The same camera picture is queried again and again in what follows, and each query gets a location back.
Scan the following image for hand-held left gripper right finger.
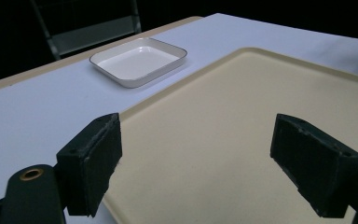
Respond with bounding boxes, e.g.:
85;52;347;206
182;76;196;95
269;113;358;219

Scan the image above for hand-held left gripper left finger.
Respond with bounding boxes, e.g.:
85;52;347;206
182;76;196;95
56;112;123;218

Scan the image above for beige plastic tray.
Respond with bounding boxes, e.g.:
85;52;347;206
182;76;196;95
102;47;358;224

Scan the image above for white square dish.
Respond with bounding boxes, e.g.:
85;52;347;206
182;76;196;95
89;36;188;90

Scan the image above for grey chair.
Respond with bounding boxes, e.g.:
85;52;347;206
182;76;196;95
30;0;143;62

